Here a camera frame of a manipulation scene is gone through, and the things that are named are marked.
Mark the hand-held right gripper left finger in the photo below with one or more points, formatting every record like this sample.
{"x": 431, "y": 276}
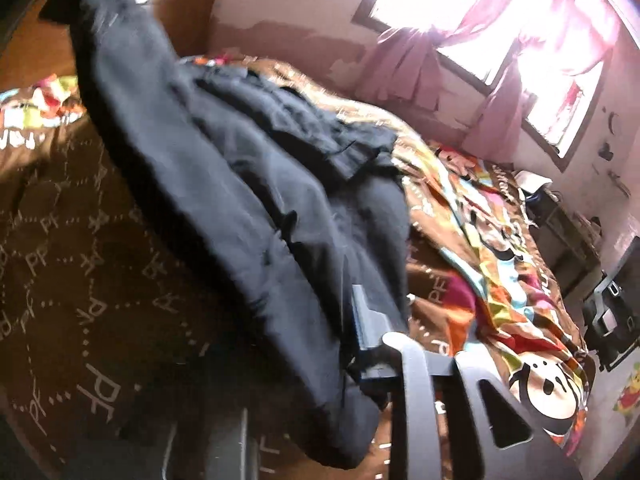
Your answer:
{"x": 225, "y": 452}

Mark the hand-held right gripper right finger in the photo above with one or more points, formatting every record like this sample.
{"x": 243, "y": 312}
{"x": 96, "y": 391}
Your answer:
{"x": 375, "y": 340}

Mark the dark navy padded jacket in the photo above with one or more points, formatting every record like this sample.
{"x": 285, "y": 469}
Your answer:
{"x": 225, "y": 185}

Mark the white object on desk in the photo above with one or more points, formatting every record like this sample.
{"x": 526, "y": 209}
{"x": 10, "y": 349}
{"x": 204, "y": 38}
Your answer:
{"x": 530, "y": 180}

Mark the cluttered desk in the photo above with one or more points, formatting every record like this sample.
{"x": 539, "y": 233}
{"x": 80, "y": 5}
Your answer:
{"x": 570, "y": 230}

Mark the brown printed blanket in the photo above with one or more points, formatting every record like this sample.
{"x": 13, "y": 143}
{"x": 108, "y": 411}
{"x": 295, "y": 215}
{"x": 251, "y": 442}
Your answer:
{"x": 75, "y": 260}

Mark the black office chair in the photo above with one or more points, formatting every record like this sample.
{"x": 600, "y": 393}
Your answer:
{"x": 617, "y": 310}

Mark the pink curtain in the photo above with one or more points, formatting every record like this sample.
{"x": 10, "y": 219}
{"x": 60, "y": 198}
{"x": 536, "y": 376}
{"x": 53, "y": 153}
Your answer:
{"x": 405, "y": 65}
{"x": 500, "y": 110}

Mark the dark-framed window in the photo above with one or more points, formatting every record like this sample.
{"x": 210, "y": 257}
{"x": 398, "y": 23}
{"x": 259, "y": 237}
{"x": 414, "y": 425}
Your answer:
{"x": 465, "y": 5}

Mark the wooden headboard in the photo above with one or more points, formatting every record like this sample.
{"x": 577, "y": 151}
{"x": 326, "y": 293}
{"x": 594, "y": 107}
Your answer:
{"x": 190, "y": 15}

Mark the yellow bear wall sticker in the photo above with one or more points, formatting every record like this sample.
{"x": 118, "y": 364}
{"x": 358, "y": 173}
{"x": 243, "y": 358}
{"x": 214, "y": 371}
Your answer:
{"x": 627, "y": 392}

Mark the wall hook rack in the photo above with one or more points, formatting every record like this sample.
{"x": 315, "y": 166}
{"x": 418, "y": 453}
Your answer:
{"x": 619, "y": 181}

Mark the dark heart wall sticker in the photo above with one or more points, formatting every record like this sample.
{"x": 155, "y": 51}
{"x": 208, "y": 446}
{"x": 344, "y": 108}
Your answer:
{"x": 605, "y": 152}

